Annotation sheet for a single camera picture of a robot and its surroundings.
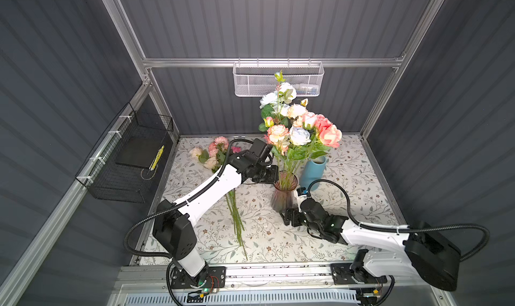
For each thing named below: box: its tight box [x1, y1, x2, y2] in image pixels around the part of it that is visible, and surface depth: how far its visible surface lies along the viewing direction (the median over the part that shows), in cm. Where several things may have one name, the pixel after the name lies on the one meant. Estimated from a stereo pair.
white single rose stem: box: [289, 126, 312, 146], surface depth 66 cm
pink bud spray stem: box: [263, 116, 290, 186], surface depth 64 cm
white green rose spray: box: [258, 70, 298, 186], surface depth 69 cm
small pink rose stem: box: [293, 111, 318, 186], surface depth 68 cm
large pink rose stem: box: [297, 114, 342, 186], surface depth 60 cm
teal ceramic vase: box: [299, 155, 327, 192], surface depth 84 cm
